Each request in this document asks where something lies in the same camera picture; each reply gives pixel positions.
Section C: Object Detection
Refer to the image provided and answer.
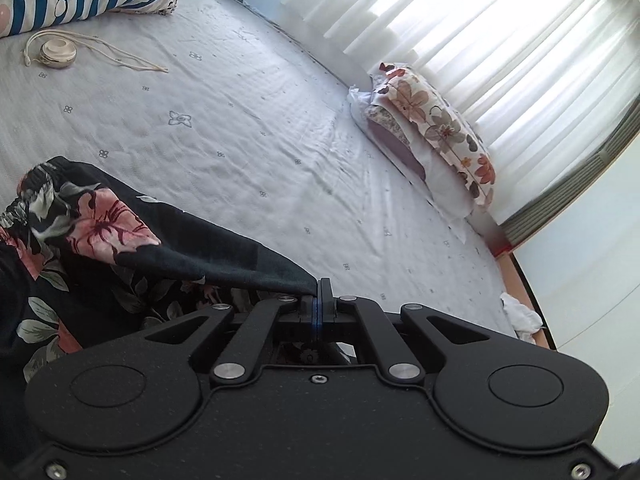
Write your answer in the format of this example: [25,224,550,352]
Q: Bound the black floral pants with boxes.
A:
[0,156,321,441]

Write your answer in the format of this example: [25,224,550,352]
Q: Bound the green curtain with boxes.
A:
[499,104,640,253]

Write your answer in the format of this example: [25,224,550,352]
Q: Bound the beige round controller with cord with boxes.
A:
[23,29,170,74]

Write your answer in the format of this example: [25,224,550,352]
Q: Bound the white sheer curtain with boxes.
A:
[248,0,640,223]

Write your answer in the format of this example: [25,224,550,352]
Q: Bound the floral pillow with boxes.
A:
[370,62,497,207]

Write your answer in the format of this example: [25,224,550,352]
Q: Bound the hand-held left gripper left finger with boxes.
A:
[141,278,318,387]

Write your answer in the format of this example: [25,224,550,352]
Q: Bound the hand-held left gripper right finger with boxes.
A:
[316,278,490,387]

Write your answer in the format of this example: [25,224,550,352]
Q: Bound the white crumpled cloth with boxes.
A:
[500,292,545,345]

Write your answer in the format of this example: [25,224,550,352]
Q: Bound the purple pillow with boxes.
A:
[364,104,427,182]

